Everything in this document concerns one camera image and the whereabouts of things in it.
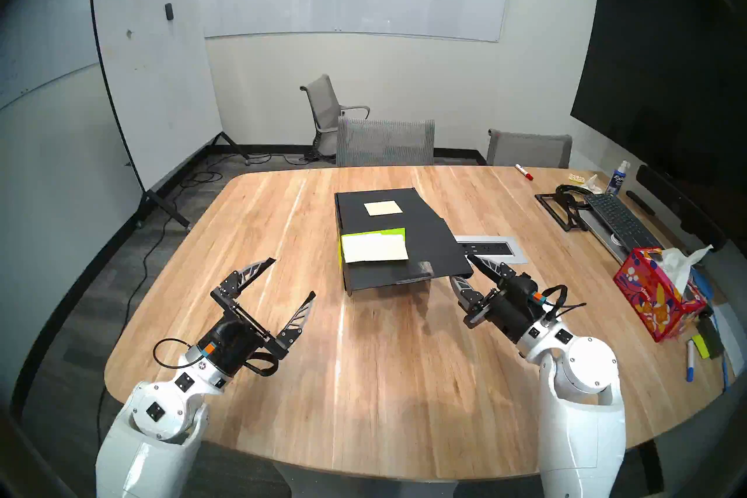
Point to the blue whiteboard marker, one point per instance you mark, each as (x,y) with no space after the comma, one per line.
(690,357)

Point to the yellow sticky note pad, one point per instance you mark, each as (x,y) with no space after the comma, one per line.
(700,347)

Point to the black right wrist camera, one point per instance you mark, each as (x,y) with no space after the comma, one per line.
(523,288)

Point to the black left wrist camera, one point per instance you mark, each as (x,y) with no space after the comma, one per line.
(219,334)

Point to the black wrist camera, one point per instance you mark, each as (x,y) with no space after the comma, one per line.
(219,334)
(523,288)

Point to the black keyboard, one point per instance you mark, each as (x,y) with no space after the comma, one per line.
(607,246)
(618,219)

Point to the rolling whiteboard on black stand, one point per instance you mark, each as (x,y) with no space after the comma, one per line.
(157,82)

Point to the whiteboard cleaner spray bottle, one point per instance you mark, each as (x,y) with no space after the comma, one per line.
(615,182)

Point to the neon green sticky note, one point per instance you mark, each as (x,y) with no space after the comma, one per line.
(373,232)

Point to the small yellow packet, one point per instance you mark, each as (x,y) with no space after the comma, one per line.
(576,177)

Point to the large black wall screen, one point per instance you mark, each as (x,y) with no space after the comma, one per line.
(659,65)

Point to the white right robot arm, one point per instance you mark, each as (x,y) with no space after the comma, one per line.
(583,432)

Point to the pale yellow sticky note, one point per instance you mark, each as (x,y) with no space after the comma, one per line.
(383,208)

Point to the crumpled white tissue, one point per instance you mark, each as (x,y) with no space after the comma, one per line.
(592,183)

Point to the red floral tissue box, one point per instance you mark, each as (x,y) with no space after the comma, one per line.
(653,292)

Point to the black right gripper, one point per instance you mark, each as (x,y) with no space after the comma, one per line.
(513,319)

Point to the silver table power outlet panel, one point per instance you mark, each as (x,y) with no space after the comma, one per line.
(513,252)

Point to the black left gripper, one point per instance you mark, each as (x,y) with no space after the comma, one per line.
(245,354)

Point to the grey fabric chair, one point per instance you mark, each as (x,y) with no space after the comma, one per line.
(528,149)

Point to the black cardboard box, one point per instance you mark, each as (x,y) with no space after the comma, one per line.
(432,246)

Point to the red whiteboard marker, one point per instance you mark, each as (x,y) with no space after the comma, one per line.
(523,171)

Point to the white paper sheet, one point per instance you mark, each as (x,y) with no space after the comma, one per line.
(734,333)

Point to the large black whiteboard eraser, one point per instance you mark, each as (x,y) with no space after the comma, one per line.
(713,336)

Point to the grey office chair with armrests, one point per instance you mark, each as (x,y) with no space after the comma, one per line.
(324,97)

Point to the black video bar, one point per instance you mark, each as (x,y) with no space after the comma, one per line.
(677,205)

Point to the grey mesh chair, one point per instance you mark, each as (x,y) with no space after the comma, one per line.
(385,144)

